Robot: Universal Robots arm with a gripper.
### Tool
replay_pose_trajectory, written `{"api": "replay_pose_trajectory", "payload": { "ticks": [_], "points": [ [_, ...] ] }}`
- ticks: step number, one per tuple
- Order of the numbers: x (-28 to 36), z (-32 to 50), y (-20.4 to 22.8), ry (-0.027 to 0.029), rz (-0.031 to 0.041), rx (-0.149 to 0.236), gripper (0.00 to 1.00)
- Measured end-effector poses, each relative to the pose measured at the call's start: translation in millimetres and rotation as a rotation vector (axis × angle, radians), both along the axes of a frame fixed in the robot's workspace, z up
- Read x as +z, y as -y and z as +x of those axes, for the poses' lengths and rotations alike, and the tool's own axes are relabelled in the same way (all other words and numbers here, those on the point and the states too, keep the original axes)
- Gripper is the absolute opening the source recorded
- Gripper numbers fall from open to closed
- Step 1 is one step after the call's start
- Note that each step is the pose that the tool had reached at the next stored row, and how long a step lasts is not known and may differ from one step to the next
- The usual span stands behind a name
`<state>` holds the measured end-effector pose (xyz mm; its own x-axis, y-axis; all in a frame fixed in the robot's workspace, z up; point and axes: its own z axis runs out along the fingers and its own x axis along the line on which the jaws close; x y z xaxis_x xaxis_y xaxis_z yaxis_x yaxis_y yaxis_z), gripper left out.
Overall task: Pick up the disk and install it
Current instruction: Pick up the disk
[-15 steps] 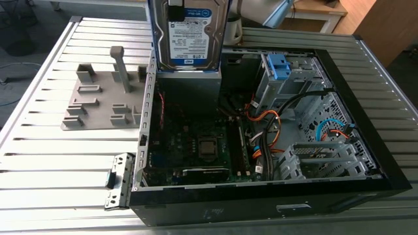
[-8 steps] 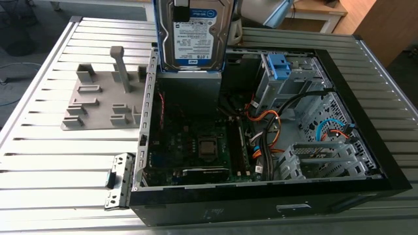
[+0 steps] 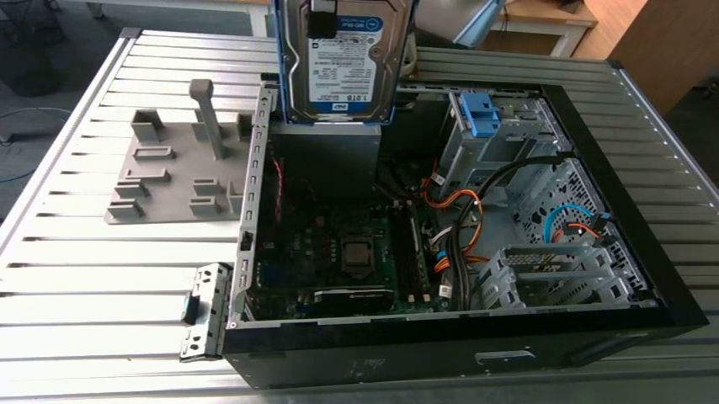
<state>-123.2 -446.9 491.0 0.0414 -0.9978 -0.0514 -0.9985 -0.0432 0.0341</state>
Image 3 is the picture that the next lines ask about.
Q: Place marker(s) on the black chair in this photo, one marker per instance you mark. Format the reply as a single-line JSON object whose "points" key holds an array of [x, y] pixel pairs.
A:
{"points": [[34, 71]]}

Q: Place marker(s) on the silver slot cover bracket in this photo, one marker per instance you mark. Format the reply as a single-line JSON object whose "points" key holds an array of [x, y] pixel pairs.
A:
{"points": [[211, 303]]}

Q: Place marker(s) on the wooden desk with white frame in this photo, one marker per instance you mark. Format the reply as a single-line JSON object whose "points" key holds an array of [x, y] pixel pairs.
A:
{"points": [[562, 17]]}

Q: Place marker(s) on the blue plastic drive latch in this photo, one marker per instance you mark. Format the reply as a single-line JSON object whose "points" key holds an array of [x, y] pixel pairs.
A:
{"points": [[478, 113]]}

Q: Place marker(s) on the green motherboard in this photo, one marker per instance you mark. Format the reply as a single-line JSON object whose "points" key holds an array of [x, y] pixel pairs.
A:
{"points": [[316, 252]]}

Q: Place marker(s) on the silver drive cage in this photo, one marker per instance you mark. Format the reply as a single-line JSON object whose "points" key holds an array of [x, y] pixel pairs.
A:
{"points": [[506, 147]]}

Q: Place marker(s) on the black open PC case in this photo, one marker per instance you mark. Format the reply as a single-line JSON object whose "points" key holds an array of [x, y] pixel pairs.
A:
{"points": [[394, 357]]}

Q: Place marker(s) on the silver disk bay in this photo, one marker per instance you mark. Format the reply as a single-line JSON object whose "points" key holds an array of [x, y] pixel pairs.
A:
{"points": [[562, 275]]}

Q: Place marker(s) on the wooden cabinet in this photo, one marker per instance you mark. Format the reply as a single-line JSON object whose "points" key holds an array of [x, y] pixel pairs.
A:
{"points": [[664, 42]]}

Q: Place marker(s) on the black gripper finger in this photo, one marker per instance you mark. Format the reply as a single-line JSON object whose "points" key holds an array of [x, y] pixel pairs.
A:
{"points": [[324, 21]]}

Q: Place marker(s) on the grey parts rack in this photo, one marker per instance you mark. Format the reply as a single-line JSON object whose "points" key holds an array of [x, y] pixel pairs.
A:
{"points": [[169, 198]]}

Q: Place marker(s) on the black graphics card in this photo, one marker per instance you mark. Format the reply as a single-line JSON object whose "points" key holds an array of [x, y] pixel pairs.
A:
{"points": [[360, 299]]}

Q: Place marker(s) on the black RAM stick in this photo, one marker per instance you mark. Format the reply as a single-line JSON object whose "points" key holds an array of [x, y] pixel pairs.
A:
{"points": [[421, 252], [402, 252]]}

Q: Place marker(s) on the hard disk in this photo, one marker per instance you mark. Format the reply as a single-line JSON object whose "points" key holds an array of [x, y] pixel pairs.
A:
{"points": [[360, 76]]}

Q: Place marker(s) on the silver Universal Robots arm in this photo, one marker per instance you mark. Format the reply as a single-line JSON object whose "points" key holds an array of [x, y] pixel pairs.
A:
{"points": [[478, 25]]}

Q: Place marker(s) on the grey power supply unit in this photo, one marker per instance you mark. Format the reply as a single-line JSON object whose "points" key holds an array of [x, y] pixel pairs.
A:
{"points": [[326, 160]]}

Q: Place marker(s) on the CPU socket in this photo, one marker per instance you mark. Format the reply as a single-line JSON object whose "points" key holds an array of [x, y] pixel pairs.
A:
{"points": [[357, 254]]}

